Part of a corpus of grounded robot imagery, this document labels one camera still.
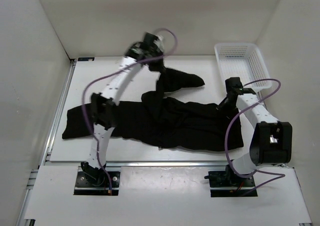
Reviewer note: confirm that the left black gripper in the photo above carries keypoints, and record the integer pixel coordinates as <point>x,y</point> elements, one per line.
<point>159,66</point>

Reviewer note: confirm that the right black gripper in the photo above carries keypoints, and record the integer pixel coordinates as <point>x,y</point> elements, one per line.
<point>220,107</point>

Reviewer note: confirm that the black trousers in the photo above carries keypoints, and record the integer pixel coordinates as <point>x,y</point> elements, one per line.
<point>166,122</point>

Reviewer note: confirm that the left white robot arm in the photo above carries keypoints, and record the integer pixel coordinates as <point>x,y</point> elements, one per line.
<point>104,110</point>

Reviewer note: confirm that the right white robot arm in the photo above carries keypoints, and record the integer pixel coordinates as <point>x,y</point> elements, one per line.
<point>271,143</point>

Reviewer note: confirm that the white plastic basket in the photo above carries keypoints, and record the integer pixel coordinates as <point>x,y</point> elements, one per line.
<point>243,60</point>

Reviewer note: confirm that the dark label sticker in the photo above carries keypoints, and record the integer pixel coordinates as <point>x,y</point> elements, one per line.
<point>85,59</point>

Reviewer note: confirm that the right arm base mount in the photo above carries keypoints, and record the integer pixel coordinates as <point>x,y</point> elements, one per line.
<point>226,184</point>

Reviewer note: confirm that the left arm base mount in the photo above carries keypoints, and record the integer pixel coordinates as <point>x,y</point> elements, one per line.
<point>87,187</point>

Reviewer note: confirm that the aluminium front rail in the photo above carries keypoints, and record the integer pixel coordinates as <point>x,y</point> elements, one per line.
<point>145,163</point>

